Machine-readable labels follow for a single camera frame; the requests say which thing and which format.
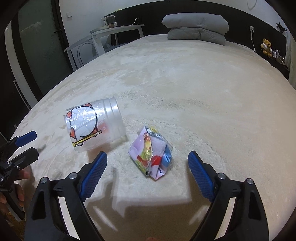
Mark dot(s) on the clear plastic printed cup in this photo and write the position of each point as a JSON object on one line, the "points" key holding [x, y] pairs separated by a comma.
{"points": [[94, 124]]}

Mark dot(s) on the dark glass door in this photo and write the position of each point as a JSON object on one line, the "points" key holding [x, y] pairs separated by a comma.
{"points": [[39, 40]]}

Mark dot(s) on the white wire chair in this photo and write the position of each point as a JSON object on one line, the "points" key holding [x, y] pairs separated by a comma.
{"points": [[86, 52]]}

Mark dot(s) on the brown teddy bear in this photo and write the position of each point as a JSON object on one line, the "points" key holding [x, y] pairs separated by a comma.
{"points": [[266, 48]]}

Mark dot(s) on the grey pillow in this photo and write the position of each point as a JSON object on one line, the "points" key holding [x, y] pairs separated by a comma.
{"points": [[215, 23], [185, 33]]}

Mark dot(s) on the upper grey pillow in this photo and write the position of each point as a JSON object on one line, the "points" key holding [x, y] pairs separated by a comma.
{"points": [[215, 23]]}

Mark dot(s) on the beige plush bed blanket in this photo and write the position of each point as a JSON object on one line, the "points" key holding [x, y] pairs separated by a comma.
{"points": [[224, 102]]}

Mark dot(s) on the white desk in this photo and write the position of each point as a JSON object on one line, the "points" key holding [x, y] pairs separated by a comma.
{"points": [[95, 36]]}

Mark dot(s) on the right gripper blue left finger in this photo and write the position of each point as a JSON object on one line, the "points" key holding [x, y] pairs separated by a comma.
{"points": [[77, 187]]}

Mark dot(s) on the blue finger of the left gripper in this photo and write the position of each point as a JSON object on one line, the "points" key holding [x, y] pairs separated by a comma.
{"points": [[24, 159], [25, 139]]}

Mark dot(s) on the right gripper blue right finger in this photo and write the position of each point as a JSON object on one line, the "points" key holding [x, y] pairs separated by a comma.
{"points": [[217, 188]]}

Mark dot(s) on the black headboard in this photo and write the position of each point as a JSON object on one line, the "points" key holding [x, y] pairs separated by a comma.
{"points": [[244, 28]]}

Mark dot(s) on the person's left hand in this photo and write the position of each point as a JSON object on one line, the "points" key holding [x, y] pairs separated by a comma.
{"points": [[22, 175]]}

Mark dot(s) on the purple colourful snack wrapper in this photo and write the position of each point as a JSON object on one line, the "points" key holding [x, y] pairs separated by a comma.
{"points": [[152, 153]]}

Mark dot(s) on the black plant figurine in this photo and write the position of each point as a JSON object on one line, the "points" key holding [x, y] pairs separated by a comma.
{"points": [[281, 28]]}

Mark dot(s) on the lower grey pillow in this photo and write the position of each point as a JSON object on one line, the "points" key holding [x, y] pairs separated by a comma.
{"points": [[185, 33]]}

